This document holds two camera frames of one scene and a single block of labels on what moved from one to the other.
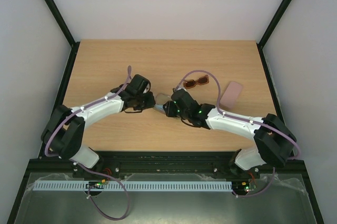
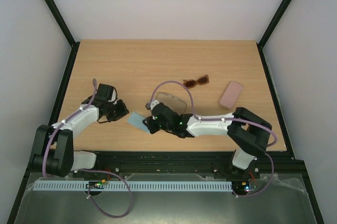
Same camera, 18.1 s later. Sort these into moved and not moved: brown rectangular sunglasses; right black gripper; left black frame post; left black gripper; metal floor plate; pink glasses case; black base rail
Moved: left black gripper; right black gripper
Not moved: metal floor plate; pink glasses case; left black frame post; black base rail; brown rectangular sunglasses
